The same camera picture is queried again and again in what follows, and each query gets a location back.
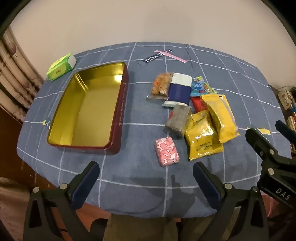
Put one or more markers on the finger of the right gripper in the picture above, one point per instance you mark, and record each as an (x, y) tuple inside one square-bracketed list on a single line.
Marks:
[(288, 133), (262, 146)]

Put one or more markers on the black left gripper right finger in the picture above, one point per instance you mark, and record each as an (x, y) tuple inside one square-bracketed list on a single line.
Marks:
[(251, 222)]

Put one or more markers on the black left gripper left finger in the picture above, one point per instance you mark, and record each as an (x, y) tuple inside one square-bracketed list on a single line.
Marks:
[(40, 223)]

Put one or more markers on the tall yellow snack bag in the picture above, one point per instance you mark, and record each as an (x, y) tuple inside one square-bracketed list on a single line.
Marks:
[(222, 116)]

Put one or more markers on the yellow Wanlyuan snack bag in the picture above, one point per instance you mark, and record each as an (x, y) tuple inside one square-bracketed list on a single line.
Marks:
[(201, 136)]

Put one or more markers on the red snack packet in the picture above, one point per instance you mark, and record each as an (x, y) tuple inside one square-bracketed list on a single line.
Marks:
[(198, 104)]

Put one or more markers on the blue candy packet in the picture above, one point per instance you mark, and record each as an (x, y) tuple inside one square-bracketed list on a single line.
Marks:
[(197, 89)]

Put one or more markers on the grey clear seed bag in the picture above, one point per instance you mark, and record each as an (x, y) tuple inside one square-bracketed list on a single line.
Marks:
[(179, 119)]

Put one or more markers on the green candy wrapper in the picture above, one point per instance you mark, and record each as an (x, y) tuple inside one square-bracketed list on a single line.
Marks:
[(208, 88)]

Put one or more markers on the pink patterned snack pack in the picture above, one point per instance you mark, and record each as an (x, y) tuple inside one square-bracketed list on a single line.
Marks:
[(166, 151)]

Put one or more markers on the navy white snack box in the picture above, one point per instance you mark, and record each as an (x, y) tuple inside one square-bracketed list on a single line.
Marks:
[(180, 88)]

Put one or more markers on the pale green packet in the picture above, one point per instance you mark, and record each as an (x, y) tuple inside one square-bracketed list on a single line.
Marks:
[(172, 104)]

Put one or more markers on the clear bag orange snacks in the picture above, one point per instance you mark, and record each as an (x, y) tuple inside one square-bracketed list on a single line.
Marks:
[(161, 86)]

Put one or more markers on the cluttered side shelf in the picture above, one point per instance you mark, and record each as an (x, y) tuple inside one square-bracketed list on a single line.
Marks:
[(286, 99)]

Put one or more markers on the red gold metal tin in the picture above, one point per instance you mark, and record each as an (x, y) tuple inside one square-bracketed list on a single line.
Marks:
[(89, 115)]

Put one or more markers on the blue checked tablecloth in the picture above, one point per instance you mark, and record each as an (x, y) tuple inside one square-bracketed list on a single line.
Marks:
[(132, 182)]

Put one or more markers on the beige patterned curtain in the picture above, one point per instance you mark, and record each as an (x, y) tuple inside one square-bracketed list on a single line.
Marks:
[(20, 82)]

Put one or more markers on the green tissue pack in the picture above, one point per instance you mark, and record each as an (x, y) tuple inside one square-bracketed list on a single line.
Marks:
[(62, 66)]

